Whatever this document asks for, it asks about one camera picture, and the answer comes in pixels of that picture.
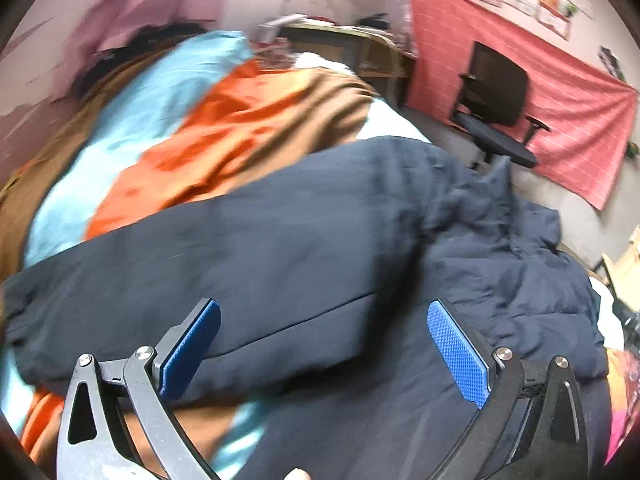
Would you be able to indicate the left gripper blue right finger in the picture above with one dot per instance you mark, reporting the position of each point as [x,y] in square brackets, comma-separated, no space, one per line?
[474,366]

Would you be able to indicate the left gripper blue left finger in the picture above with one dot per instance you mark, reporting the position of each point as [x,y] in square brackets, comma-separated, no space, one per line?
[181,350]

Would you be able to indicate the dark navy puffer jacket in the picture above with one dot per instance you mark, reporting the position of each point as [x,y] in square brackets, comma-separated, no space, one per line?
[324,271]

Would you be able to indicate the small wooden chair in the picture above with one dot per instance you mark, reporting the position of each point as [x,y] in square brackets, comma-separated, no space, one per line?
[622,275]

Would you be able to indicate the colourful patchwork bed quilt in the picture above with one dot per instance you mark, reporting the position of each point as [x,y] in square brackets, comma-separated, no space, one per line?
[195,122]

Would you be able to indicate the black office swivel chair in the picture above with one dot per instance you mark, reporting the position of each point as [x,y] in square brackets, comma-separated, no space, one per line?
[489,107]

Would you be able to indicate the wooden desk with shelf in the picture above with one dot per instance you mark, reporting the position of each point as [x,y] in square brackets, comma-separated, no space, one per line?
[370,53]

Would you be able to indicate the pink hanging cloth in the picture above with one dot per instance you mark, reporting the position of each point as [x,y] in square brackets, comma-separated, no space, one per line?
[110,24]

